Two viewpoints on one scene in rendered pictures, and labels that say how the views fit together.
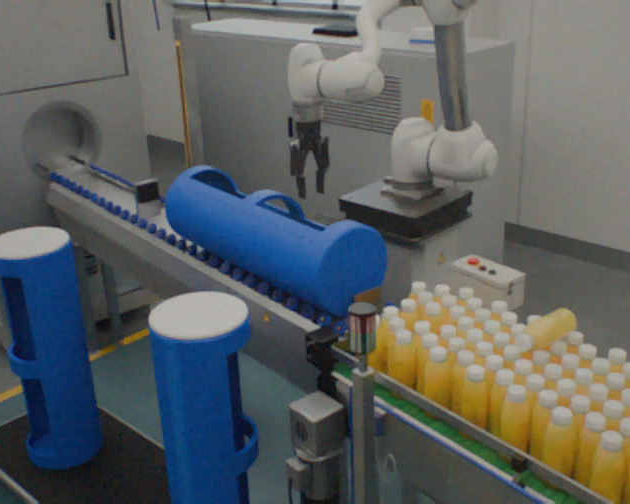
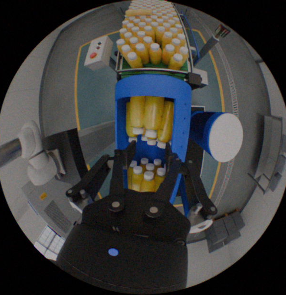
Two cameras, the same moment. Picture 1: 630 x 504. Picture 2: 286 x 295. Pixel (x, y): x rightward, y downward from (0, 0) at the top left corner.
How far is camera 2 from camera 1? 230 cm
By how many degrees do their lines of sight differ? 49
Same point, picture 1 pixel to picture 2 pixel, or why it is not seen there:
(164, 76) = not seen: hidden behind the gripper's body
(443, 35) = not seen: outside the picture
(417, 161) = (42, 159)
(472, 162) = (30, 125)
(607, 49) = (17, 171)
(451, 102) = (8, 148)
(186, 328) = (238, 130)
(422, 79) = (39, 203)
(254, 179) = not seen: hidden behind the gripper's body
